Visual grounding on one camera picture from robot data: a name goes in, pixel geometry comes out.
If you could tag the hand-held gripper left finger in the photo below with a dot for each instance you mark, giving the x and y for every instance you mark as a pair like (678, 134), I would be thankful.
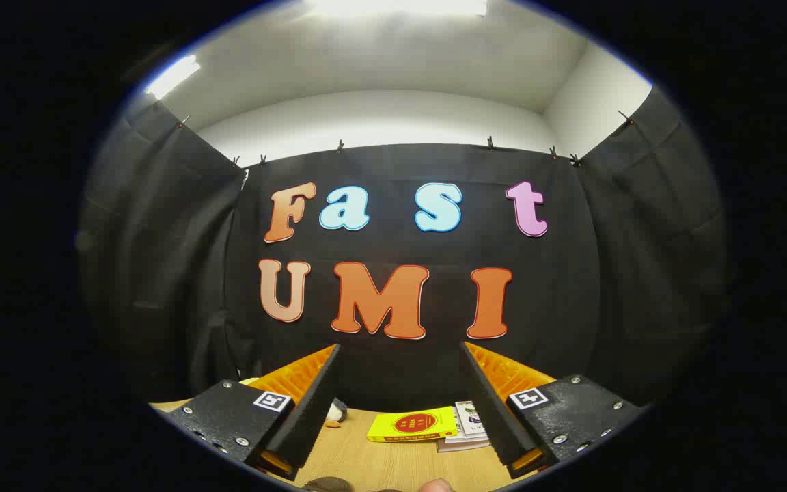
(311, 410)

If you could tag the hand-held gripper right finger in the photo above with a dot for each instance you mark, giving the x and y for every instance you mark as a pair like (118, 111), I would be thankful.
(492, 410)

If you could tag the brown fuzzy shoe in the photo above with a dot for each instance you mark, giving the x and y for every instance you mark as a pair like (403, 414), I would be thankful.
(328, 485)

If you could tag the white illustrated book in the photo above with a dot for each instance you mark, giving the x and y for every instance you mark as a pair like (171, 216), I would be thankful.
(470, 418)

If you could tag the blue white penguin plush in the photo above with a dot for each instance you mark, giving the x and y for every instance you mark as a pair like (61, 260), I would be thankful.
(336, 412)

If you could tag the white book with brown spine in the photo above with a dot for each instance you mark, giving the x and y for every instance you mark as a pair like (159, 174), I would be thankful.
(458, 449)
(465, 442)

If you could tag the yellow book with red circle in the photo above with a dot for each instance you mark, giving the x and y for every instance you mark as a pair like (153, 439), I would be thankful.
(410, 425)

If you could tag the ceiling light panel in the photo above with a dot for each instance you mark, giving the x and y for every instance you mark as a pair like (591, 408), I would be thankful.
(393, 5)
(173, 76)

